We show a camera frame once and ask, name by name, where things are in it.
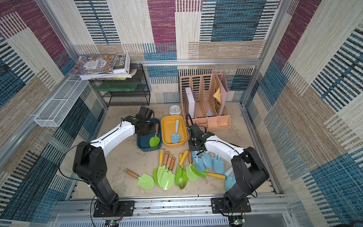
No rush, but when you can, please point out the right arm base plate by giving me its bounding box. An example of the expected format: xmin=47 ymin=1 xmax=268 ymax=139
xmin=210 ymin=197 xmax=251 ymax=216

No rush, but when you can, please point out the pink folder with yellow paper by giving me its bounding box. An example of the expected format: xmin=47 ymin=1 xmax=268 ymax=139
xmin=213 ymin=73 xmax=229 ymax=116

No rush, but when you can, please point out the white alarm clock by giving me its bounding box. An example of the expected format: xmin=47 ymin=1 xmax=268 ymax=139
xmin=168 ymin=105 xmax=182 ymax=115

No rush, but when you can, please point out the pink desk file organizer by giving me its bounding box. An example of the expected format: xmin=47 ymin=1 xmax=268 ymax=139
xmin=179 ymin=74 xmax=231 ymax=131

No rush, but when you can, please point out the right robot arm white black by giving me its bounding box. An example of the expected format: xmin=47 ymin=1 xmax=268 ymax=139
xmin=187 ymin=124 xmax=269 ymax=211

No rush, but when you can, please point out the white box in organizer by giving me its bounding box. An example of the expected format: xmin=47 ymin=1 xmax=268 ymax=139
xmin=185 ymin=87 xmax=195 ymax=119

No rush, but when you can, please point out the colorful picture book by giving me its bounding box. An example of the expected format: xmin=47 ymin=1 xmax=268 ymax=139
xmin=69 ymin=54 xmax=118 ymax=75

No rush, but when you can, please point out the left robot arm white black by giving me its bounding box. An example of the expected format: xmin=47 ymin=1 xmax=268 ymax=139
xmin=73 ymin=106 xmax=156 ymax=216

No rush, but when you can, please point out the black wire shelf rack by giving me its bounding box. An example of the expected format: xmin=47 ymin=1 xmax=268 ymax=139
xmin=89 ymin=64 xmax=151 ymax=107

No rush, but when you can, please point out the white wire mesh basket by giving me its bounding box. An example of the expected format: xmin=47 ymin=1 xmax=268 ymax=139
xmin=35 ymin=79 xmax=88 ymax=127

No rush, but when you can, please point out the dark teal storage tray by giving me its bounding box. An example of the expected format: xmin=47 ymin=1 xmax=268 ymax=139
xmin=137 ymin=118 xmax=162 ymax=152

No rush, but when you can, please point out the green shovel wooden handle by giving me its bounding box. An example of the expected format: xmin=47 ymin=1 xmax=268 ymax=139
xmin=186 ymin=152 xmax=198 ymax=182
xmin=160 ymin=155 xmax=173 ymax=190
xmin=149 ymin=124 xmax=160 ymax=148
xmin=157 ymin=151 xmax=169 ymax=186
xmin=125 ymin=169 xmax=155 ymax=190
xmin=165 ymin=157 xmax=176 ymax=191

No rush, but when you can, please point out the stack of white books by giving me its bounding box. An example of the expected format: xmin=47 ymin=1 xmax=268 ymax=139
xmin=78 ymin=54 xmax=137 ymax=80

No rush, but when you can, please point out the green shovel yellow handle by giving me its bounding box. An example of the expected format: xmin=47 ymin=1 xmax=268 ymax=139
xmin=175 ymin=150 xmax=189 ymax=190
xmin=153 ymin=149 xmax=164 ymax=186
xmin=191 ymin=165 xmax=226 ymax=180

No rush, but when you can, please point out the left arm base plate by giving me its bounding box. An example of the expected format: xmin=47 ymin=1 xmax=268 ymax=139
xmin=92 ymin=200 xmax=135 ymax=218

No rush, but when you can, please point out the yellow storage tray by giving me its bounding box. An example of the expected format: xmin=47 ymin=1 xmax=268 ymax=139
xmin=161 ymin=115 xmax=188 ymax=148

